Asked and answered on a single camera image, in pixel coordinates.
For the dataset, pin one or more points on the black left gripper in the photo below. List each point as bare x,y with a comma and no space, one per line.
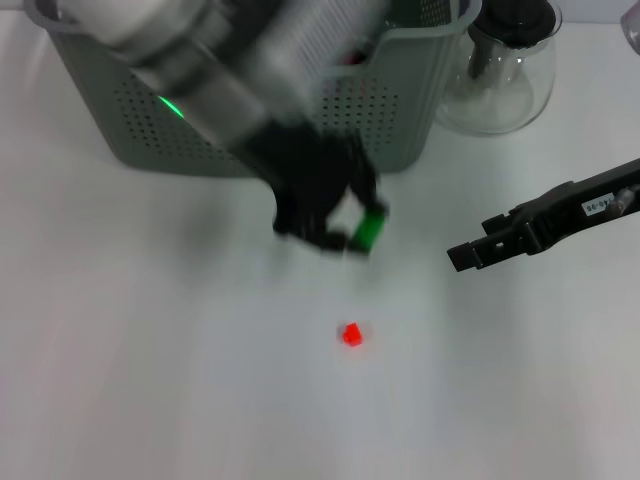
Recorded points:
310,175

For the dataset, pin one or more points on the small red-orange notched brick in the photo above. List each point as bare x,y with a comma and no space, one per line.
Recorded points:
351,335

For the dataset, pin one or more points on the glass carafe with black lid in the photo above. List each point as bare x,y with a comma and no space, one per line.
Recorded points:
500,100

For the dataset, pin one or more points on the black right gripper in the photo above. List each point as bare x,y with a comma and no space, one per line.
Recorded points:
570,210

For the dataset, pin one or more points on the green two-stud brick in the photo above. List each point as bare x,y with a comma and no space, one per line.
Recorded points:
369,232

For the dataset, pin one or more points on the grey-green perforated storage bin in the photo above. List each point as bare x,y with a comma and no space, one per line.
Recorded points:
400,125

